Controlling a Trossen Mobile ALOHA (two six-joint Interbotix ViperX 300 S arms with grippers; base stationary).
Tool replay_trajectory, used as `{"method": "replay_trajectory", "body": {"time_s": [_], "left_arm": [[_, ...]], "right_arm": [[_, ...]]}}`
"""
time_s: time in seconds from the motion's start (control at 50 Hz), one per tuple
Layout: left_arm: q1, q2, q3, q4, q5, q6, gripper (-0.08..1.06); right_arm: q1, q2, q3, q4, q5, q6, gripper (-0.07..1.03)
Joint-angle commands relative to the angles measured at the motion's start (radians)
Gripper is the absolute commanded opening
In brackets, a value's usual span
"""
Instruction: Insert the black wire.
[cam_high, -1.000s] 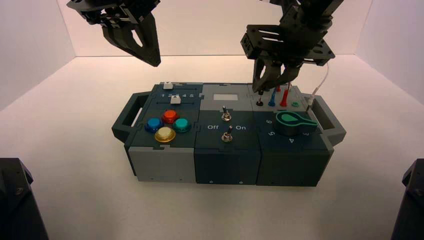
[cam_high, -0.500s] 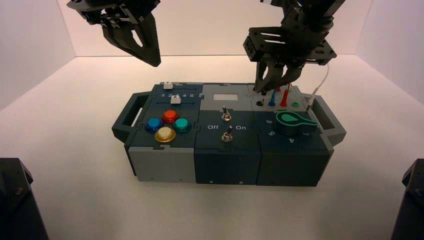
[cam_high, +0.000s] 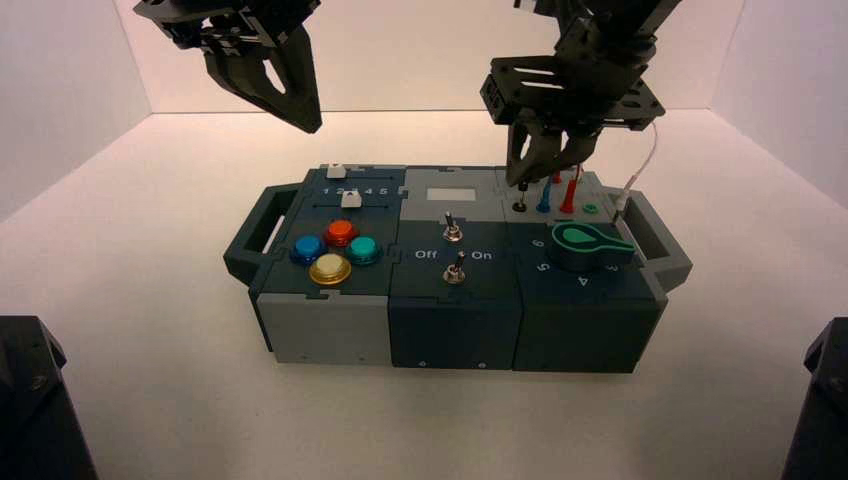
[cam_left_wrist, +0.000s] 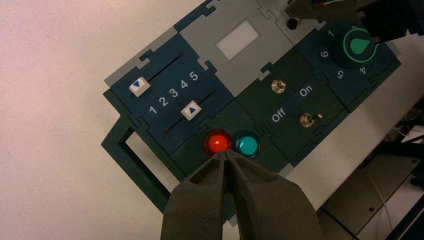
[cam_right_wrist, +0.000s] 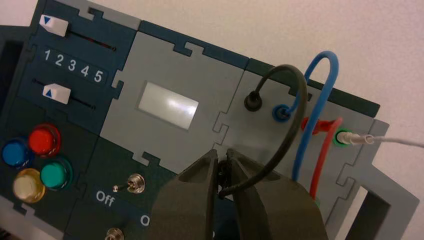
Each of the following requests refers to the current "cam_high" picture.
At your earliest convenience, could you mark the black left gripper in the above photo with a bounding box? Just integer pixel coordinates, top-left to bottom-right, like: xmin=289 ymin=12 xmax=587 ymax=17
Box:
xmin=132 ymin=0 xmax=325 ymax=134

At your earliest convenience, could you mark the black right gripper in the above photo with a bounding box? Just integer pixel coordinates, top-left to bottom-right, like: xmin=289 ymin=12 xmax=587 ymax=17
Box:
xmin=480 ymin=16 xmax=667 ymax=187

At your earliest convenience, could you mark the grey and teal control box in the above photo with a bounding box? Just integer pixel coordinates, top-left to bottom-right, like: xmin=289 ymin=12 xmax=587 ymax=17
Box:
xmin=223 ymin=163 xmax=694 ymax=374

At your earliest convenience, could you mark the green rotary knob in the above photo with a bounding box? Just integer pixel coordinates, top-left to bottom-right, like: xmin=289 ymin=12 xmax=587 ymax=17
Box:
xmin=547 ymin=222 xmax=637 ymax=275

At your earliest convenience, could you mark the small grey display screen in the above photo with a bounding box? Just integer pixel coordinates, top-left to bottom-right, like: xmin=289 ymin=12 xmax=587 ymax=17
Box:
xmin=426 ymin=187 xmax=478 ymax=203

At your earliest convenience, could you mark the red push button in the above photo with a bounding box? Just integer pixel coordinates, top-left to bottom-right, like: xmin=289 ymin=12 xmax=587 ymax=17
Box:
xmin=323 ymin=219 xmax=360 ymax=248

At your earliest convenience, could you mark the blue push button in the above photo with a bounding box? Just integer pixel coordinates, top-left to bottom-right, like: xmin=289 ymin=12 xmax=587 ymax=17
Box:
xmin=290 ymin=235 xmax=329 ymax=267

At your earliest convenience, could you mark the teal push button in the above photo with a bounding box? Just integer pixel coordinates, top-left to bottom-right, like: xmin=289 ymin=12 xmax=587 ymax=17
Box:
xmin=345 ymin=236 xmax=383 ymax=267

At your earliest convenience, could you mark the yellow push button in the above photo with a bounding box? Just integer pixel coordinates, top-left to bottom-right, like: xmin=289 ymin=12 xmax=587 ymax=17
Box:
xmin=309 ymin=253 xmax=353 ymax=287

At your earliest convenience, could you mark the red jumper wire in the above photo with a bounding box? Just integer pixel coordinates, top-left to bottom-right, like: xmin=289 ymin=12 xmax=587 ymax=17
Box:
xmin=552 ymin=164 xmax=584 ymax=215

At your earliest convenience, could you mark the white jumper wire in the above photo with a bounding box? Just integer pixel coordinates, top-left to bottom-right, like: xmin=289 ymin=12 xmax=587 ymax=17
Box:
xmin=612 ymin=121 xmax=659 ymax=227

